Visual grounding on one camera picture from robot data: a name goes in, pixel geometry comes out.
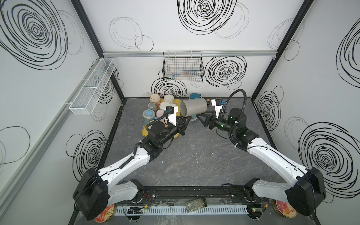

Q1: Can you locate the yellow plastic tray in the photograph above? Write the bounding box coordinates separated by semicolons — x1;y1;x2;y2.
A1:
142;99;181;141

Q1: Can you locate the grey tall mug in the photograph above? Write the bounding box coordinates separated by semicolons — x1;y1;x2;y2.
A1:
180;98;208;117

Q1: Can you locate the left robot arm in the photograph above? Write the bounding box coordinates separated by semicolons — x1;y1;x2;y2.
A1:
73;116;191;220

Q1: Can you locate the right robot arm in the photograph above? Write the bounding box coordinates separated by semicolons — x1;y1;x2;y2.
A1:
197;108;326;218

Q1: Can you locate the pink mug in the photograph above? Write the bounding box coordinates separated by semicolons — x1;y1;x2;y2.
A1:
156;109;165;118

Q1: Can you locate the blue butterfly mug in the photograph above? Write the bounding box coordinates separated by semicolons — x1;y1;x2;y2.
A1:
142;109;156;126

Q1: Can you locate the beige mug back left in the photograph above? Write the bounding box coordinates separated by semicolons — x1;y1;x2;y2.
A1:
150;94;161;107

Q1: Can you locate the teal lidded white mug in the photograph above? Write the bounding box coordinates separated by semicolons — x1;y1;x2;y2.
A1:
189;93;202;99

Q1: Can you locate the clear plastic packet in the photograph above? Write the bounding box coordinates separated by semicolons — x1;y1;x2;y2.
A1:
185;198;208;212

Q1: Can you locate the red round tin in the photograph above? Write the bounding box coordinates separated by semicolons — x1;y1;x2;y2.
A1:
94;204;116;223

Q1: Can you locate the pink orange round tin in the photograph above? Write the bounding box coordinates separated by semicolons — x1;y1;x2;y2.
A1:
272;200;298;218

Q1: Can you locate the black corrugated cable left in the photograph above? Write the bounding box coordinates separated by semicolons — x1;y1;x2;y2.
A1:
144;112;173;133

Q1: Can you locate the black corrugated cable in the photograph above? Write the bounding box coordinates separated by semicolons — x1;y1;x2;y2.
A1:
144;112;173;133
218;88;248;124

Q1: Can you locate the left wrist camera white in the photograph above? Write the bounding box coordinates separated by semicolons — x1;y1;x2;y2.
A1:
165;104;178;126

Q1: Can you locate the cream mug with handle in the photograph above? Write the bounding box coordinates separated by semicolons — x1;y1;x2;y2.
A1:
159;101;176;111

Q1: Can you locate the black corrugated cable right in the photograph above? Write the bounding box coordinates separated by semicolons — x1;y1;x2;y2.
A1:
218;88;248;124

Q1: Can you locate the black wire wall basket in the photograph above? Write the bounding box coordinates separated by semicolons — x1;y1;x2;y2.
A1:
162;51;205;82

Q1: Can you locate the white slotted cable duct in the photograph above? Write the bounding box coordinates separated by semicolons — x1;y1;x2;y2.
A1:
115;205;249;216

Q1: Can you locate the white wire wall shelf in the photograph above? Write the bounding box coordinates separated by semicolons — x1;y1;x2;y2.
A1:
69;58;117;115

